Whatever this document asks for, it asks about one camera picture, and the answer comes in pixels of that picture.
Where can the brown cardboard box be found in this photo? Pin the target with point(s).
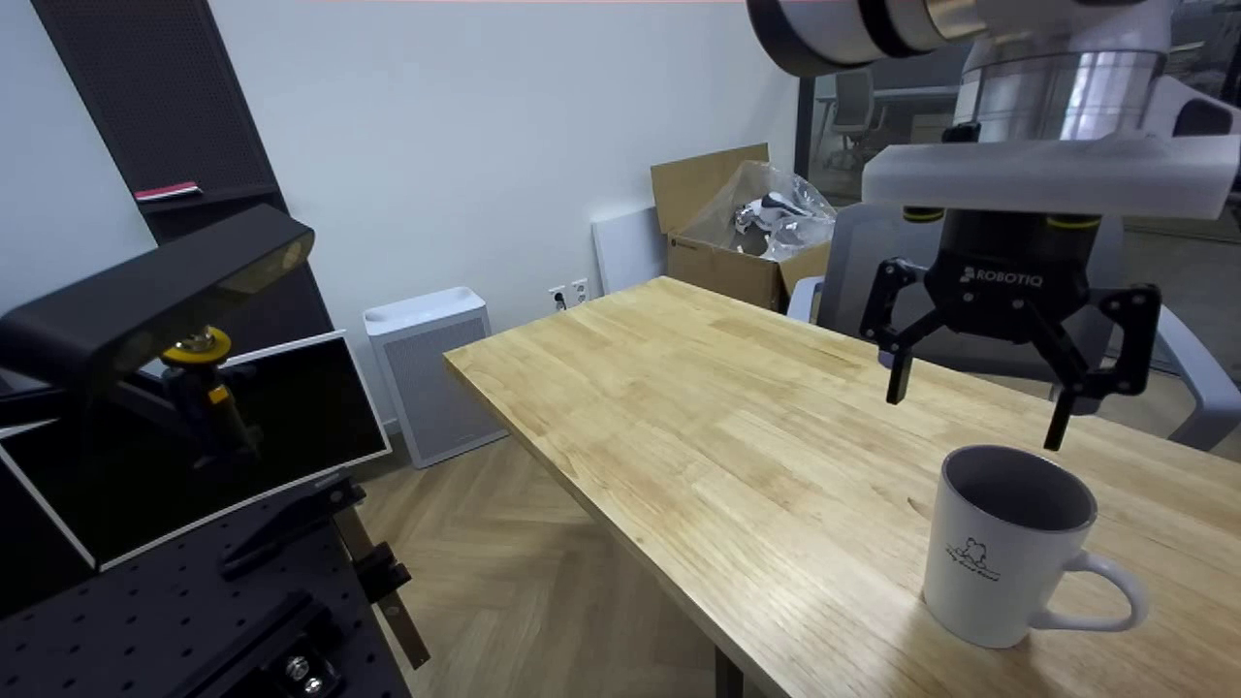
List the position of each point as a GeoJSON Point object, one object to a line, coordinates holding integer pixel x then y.
{"type": "Point", "coordinates": [691, 187]}

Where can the yellow knob camera mount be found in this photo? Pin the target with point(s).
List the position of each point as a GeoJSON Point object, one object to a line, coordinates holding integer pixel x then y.
{"type": "Point", "coordinates": [196, 346]}

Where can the grey office chair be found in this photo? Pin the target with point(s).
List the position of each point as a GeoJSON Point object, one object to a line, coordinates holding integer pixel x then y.
{"type": "Point", "coordinates": [857, 277]}

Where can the black slanted column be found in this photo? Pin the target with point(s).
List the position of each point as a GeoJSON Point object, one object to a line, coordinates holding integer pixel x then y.
{"type": "Point", "coordinates": [157, 104]}

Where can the white flat panel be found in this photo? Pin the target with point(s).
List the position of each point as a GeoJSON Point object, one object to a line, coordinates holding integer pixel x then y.
{"type": "Point", "coordinates": [624, 246]}

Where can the clear plastic wrap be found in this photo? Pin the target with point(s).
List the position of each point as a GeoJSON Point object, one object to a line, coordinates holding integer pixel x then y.
{"type": "Point", "coordinates": [778, 218]}

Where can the white ceramic mug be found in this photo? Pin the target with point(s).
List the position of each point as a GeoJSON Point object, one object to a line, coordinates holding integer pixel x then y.
{"type": "Point", "coordinates": [993, 569]}

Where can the white wrist mount plate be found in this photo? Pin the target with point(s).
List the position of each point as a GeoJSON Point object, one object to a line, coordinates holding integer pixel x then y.
{"type": "Point", "coordinates": [1034, 180]}

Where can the black bar camera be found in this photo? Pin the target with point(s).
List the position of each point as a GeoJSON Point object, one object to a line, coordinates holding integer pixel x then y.
{"type": "Point", "coordinates": [142, 297]}

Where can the white air purifier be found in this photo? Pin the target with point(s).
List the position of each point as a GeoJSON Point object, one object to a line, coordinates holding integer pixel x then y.
{"type": "Point", "coordinates": [433, 373]}

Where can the white wall outlet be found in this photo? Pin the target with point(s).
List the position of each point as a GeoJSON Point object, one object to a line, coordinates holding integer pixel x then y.
{"type": "Point", "coordinates": [580, 290]}
{"type": "Point", "coordinates": [560, 297]}

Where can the red label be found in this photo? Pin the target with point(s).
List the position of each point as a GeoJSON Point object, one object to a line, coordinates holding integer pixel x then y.
{"type": "Point", "coordinates": [167, 191]}

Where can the black table leg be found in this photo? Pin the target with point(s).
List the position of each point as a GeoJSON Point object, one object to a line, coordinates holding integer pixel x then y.
{"type": "Point", "coordinates": [726, 677]}

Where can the brass strip bracket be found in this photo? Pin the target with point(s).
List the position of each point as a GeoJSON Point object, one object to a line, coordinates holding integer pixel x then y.
{"type": "Point", "coordinates": [408, 635]}

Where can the black rail bracket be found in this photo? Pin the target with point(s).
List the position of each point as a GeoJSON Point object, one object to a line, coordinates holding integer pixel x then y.
{"type": "Point", "coordinates": [256, 644]}

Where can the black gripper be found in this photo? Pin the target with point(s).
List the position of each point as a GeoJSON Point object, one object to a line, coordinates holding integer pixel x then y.
{"type": "Point", "coordinates": [1012, 273]}

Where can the black optical breadboard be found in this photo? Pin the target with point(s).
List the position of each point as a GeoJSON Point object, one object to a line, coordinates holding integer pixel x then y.
{"type": "Point", "coordinates": [129, 622]}

